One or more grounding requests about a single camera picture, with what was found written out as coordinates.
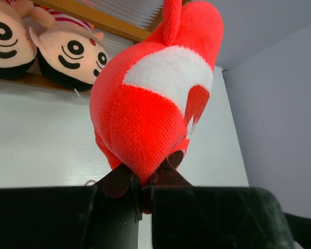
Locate red fish plush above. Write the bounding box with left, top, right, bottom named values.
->
left=89, top=0, right=225, bottom=215

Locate brown wooden three-tier shelf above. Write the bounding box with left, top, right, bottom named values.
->
left=0, top=1, right=162, bottom=92

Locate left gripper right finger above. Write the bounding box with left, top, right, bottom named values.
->
left=142, top=161, right=311, bottom=248

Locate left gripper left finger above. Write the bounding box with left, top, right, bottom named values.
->
left=0, top=165, right=142, bottom=248

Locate doll plush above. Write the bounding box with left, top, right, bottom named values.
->
left=0, top=0, right=38, bottom=80
left=29, top=7, right=108, bottom=92

